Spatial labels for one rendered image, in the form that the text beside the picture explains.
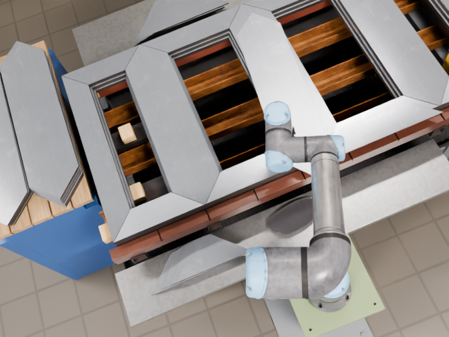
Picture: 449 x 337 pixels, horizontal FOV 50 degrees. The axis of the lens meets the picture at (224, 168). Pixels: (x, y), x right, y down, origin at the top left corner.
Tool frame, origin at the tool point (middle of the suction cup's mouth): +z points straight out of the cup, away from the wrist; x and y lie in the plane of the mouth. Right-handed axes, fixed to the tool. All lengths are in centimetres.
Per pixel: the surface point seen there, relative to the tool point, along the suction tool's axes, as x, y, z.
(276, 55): -42.7, -11.7, 2.1
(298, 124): -12.0, -9.4, 2.9
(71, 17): -182, 90, 79
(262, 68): -38.8, -4.8, 1.8
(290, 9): -64, -24, 4
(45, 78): -66, 78, -2
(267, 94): -27.3, -2.9, 2.1
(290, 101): -21.8, -9.8, 2.7
